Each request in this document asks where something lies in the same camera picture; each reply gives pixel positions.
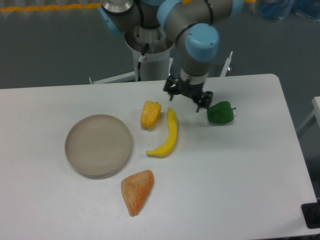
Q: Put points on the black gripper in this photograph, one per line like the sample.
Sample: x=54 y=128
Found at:
x=202 y=99

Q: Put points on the yellow toy bell pepper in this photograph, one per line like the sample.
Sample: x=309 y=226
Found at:
x=150 y=114

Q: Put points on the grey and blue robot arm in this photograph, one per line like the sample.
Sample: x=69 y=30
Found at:
x=152 y=27

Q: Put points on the green toy bell pepper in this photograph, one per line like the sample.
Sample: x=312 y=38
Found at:
x=221 y=113

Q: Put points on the yellow toy banana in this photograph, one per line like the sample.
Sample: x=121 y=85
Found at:
x=168 y=146

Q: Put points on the beige round plate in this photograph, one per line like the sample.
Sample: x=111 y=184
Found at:
x=98 y=145

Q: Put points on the orange toy bread slice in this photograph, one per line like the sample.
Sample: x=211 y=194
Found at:
x=135 y=190

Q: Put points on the black device at table edge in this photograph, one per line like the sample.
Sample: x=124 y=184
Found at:
x=311 y=214

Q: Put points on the white metal frame bracket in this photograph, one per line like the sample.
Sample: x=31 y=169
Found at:
x=227 y=66

